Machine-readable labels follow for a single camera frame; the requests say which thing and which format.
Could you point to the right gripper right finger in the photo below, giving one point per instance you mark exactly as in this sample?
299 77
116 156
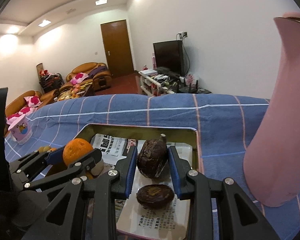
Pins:
218 208

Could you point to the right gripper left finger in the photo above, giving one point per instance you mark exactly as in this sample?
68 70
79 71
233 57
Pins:
78 207

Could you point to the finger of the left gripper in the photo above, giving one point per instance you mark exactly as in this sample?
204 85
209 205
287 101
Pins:
35 162
74 170

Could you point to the orange fruit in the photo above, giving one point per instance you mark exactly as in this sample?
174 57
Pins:
75 149

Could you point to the large purple mangosteen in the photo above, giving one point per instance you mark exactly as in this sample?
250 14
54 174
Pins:
152 158

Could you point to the pink cartoon cup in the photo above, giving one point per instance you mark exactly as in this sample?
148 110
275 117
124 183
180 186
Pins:
20 130

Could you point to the newspaper tray lining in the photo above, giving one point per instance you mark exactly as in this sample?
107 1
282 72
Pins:
133 219

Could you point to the dark halved mangosteen shell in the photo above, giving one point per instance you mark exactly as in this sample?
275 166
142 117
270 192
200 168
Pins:
155 196

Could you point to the pink metal tin tray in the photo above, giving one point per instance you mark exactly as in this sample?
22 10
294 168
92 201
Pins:
184 139

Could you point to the brown leather sofa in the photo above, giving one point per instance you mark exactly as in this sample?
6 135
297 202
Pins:
19 103

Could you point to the pink electric kettle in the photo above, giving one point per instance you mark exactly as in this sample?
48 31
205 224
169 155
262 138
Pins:
272 161

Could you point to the coffee table with snacks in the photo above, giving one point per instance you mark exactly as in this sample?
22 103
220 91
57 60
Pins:
76 92

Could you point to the brown leather armchair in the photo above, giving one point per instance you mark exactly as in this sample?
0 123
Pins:
95 73

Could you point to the black cluttered shelf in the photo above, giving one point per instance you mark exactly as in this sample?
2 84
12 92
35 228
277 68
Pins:
50 81

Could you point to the white tv stand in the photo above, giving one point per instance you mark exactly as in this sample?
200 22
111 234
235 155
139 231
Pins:
154 84

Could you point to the blue plaid tablecloth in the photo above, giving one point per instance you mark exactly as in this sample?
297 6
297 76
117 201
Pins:
225 125

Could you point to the brown wooden door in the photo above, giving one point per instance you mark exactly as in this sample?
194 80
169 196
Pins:
117 48

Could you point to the black television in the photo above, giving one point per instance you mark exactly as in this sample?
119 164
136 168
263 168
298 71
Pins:
169 54

